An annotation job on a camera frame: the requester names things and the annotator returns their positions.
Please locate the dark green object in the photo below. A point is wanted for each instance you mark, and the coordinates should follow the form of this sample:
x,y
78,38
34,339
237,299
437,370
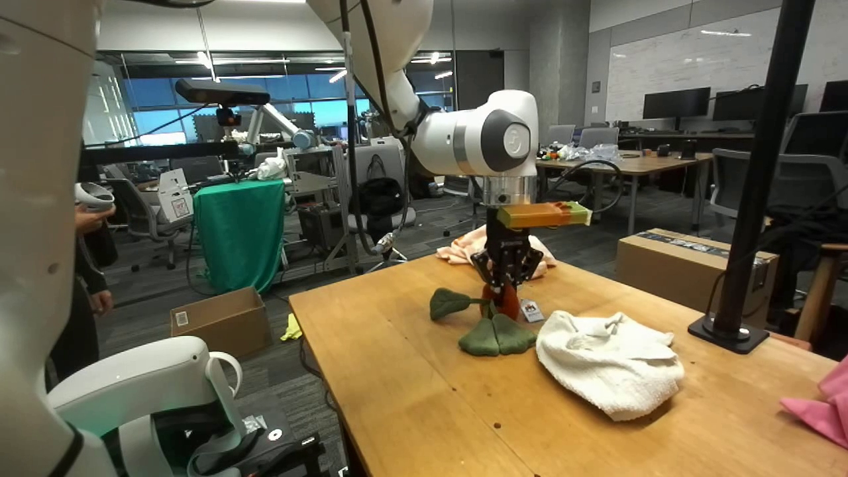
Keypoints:
x,y
493,336

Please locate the white towel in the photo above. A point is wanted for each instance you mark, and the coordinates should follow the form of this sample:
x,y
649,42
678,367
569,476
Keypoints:
x,y
610,360

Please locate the white panel with logo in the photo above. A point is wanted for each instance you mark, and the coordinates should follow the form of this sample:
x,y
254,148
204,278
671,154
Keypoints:
x,y
375,163

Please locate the black horizontal beam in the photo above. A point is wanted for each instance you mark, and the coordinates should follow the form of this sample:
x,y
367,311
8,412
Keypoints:
x,y
160,154

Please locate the pink cloth orange print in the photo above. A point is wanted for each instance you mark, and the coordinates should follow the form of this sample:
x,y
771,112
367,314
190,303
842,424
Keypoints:
x,y
825,412

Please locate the white paper sign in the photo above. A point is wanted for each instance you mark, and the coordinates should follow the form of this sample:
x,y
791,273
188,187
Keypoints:
x,y
175,193

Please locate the black base mounting hardware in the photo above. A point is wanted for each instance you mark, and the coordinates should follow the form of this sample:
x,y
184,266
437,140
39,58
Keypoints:
x,y
282,454

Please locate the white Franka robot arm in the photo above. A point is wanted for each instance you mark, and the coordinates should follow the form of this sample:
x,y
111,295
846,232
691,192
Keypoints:
x,y
458,140

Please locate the person in dark clothes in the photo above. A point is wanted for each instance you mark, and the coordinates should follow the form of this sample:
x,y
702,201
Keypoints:
x,y
79,344

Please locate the small open cardboard box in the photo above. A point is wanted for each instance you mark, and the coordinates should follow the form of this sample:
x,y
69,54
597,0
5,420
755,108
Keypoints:
x,y
220,327

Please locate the wall whiteboard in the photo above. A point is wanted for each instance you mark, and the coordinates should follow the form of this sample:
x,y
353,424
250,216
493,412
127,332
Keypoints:
x,y
671,57

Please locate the black pole stand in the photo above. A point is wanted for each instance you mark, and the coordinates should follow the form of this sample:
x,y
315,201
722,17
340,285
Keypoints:
x,y
751,201

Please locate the black office chair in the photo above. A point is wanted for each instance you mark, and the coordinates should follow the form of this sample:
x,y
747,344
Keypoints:
x,y
379,212

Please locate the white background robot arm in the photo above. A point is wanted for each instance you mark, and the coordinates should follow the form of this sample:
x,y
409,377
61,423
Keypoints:
x,y
285,124

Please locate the person's left forearm dark sleeve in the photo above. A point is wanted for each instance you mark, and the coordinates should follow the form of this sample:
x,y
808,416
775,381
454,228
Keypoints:
x,y
92,266

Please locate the wooden stool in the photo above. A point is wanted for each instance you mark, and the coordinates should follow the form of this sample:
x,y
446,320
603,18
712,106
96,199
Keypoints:
x,y
822,291

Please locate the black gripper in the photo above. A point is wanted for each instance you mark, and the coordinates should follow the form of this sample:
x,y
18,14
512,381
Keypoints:
x,y
507,245

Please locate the person's left hand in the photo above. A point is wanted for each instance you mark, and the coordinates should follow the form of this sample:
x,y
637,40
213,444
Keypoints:
x,y
100,303

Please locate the wooden office desk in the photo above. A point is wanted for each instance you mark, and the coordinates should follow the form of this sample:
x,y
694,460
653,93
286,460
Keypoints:
x,y
653,165

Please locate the person's right hand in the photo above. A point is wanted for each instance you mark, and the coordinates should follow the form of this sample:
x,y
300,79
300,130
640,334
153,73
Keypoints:
x,y
90,217

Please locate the yellow rag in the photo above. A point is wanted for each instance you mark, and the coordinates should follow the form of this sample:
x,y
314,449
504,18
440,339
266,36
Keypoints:
x,y
291,332

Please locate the black computer monitor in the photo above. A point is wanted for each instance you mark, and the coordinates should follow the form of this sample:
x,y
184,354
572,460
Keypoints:
x,y
743,103
675,103
836,95

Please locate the white handheld controller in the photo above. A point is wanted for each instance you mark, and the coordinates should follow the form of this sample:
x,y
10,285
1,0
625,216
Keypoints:
x,y
92,193

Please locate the cardboard box black tape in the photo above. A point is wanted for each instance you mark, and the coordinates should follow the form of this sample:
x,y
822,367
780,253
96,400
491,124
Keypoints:
x,y
671,266

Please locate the green draped cloth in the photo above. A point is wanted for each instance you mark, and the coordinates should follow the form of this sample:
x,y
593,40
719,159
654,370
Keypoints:
x,y
239,228

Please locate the black bar camera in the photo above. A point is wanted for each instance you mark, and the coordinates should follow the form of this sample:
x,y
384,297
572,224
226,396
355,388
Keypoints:
x,y
220,91

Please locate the pale peach printed shirt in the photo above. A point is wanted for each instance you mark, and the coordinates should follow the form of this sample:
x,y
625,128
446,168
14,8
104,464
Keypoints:
x,y
458,250

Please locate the grey office chair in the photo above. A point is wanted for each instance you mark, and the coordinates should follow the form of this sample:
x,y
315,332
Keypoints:
x,y
796,181

